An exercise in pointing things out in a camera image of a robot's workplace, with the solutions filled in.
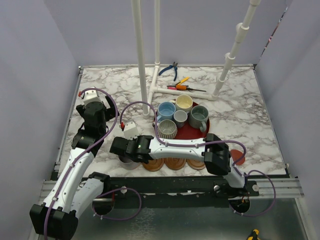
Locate lilac mug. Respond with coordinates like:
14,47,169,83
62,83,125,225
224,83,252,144
118,155,140,170

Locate brown wooden coaster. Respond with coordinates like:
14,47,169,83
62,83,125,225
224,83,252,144
186,159,206,170
142,158,165,172
164,157,187,171

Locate light blue mug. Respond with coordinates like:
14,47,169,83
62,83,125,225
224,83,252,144
155,101,176,125

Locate cream yellow mug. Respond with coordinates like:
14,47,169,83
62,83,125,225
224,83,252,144
169,94,193,113

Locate dark green mug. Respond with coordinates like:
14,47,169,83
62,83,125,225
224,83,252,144
188,105,209,133

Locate thin red round coaster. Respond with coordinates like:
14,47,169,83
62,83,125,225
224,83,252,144
230,149,246,166

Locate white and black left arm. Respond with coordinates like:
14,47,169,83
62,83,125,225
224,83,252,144
29,95,119,240

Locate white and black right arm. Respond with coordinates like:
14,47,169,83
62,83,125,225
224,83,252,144
110,133,254,198

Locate ribbed grey cup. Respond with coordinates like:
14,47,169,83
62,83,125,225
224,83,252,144
157,119,178,140

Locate small grey cup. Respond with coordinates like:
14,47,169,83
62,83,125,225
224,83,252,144
173,110,190,129

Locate dark red round tray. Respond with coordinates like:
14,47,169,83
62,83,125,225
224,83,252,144
174,103,209,140

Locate aluminium table edge strip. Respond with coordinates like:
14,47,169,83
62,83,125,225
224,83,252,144
53,66,84,172

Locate yellow utility knife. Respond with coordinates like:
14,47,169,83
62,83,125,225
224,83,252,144
176,77,190,86

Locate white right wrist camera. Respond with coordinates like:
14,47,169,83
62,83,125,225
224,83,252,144
120,121,139,140

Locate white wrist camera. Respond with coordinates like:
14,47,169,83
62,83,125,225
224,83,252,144
120,121,139,140
78,86,102,106

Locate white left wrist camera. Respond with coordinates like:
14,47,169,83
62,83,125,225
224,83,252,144
78,86,102,106

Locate orange handled screwdriver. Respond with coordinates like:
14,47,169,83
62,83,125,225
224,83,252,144
175,85,206,92

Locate blue handled pliers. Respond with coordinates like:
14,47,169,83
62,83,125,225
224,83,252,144
158,61,179,82

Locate black metal base rail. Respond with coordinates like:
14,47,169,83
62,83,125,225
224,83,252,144
49,172,261,209

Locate yellow black tool handle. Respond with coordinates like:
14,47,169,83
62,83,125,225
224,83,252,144
247,229,260,240

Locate white PVC pipe frame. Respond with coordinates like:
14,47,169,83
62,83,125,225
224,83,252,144
131,0,261,104

